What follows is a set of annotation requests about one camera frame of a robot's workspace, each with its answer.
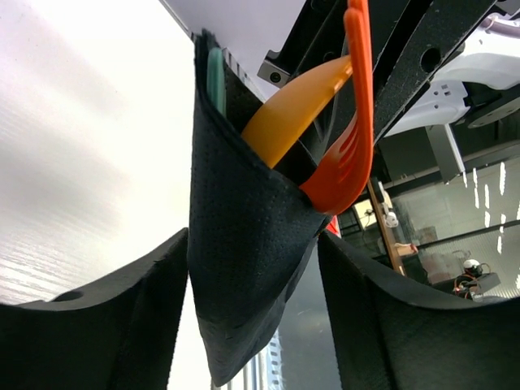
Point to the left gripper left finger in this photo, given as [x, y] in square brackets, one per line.
[118, 332]

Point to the black paper napkin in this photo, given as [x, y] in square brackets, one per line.
[251, 231]

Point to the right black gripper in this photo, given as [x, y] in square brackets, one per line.
[410, 40]

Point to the yellow plastic spoon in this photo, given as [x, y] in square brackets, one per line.
[282, 119]

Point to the orange plastic fork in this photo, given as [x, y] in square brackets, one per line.
[345, 168]

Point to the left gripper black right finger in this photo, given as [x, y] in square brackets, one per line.
[391, 332]

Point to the teal plastic knife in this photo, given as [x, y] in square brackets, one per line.
[216, 80]

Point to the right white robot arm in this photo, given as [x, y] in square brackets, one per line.
[485, 57]

